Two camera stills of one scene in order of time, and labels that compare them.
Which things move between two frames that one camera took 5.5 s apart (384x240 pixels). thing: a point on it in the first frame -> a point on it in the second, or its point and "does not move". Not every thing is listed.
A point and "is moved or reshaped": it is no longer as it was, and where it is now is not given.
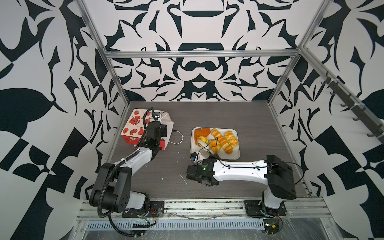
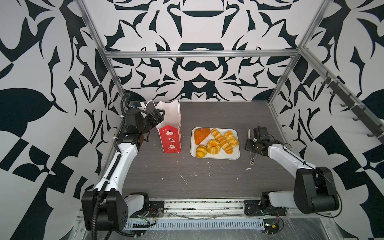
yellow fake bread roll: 213,148 does not move
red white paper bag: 134,128 is moved or reshaped
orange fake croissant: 200,132 does not move
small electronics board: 271,226 does not move
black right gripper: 211,159 -> 248,145
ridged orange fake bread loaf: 225,146 does not move
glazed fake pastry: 230,138 does not move
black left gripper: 163,130 -> 159,117
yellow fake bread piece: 202,138 -> 201,151
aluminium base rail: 299,208 does not move
